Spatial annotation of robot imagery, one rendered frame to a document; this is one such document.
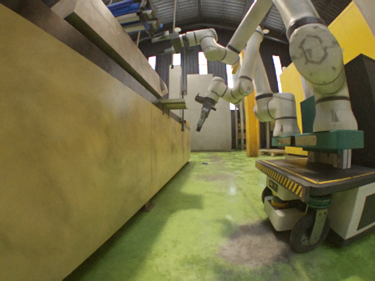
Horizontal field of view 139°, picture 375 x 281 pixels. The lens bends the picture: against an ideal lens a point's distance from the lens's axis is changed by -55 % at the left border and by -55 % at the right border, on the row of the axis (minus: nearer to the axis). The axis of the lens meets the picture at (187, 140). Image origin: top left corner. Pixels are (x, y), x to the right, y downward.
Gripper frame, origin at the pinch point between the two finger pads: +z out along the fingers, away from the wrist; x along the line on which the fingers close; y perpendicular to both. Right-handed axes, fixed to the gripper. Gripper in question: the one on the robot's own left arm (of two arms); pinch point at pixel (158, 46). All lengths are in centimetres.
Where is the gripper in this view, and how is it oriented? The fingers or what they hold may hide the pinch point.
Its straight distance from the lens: 96.4
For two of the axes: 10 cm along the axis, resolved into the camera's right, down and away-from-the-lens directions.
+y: -1.8, -9.8, 0.3
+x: -1.2, -0.1, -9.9
